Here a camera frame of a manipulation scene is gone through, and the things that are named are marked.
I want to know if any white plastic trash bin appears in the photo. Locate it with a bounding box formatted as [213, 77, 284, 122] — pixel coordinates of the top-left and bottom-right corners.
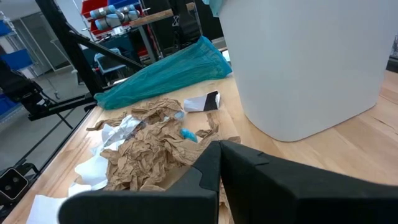
[217, 0, 398, 142]

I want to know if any black white card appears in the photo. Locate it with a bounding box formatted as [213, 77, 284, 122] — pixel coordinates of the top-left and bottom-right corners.
[183, 90, 221, 113]

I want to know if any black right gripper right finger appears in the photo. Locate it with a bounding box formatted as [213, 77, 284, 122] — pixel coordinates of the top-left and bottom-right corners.
[220, 139, 398, 224]

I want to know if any blue plastic bin liner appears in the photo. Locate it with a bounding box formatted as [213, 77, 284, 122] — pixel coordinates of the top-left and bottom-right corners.
[201, 0, 225, 18]

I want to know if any white tissue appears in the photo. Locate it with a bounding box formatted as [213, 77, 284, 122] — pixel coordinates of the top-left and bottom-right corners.
[90, 114, 144, 156]

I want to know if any blue storage bin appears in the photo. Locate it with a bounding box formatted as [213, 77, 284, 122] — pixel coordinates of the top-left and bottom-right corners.
[0, 48, 34, 71]
[0, 95, 19, 116]
[0, 20, 13, 37]

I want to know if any brown paper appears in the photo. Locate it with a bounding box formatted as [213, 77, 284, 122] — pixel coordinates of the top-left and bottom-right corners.
[86, 98, 242, 192]

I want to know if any black table-level camera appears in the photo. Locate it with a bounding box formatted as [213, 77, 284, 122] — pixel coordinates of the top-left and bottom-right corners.
[0, 167, 29, 202]

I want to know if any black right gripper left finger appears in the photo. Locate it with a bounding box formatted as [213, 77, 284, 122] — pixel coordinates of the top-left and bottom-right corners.
[58, 139, 223, 224]

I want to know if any blue pink wrapper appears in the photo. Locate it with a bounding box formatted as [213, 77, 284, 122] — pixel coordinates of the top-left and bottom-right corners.
[180, 128, 198, 143]

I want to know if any black tripod stand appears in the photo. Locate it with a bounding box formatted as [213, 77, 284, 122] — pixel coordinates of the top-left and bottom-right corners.
[0, 58, 75, 130]

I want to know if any teal mesh bag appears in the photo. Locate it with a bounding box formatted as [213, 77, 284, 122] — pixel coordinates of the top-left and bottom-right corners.
[94, 35, 233, 111]

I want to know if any light blue crate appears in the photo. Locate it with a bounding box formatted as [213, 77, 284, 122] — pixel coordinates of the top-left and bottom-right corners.
[93, 48, 128, 75]

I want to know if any wooden workbench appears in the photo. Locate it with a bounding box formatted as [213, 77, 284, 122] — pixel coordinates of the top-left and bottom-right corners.
[129, 2, 197, 29]

